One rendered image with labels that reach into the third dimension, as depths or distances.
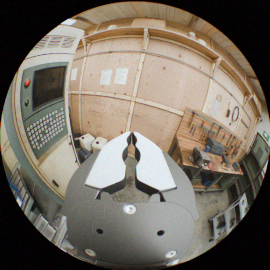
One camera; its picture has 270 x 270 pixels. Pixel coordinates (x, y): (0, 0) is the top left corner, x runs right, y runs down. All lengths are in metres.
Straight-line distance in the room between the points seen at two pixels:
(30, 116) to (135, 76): 1.47
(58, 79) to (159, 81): 1.33
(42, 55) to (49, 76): 0.23
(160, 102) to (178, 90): 0.37
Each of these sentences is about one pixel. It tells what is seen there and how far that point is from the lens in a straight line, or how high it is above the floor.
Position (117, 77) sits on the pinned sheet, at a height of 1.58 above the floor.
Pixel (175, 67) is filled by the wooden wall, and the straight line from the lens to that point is 1.60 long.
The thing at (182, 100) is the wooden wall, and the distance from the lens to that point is 1.59.
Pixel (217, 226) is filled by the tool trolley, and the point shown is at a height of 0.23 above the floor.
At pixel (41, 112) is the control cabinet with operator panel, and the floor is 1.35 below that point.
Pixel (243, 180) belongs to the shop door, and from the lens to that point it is 3.78.
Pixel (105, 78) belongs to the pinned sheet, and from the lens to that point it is 1.79.
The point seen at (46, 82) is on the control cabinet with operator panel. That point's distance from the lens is 0.77.
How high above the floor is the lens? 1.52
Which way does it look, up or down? 32 degrees down
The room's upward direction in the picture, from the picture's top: 13 degrees clockwise
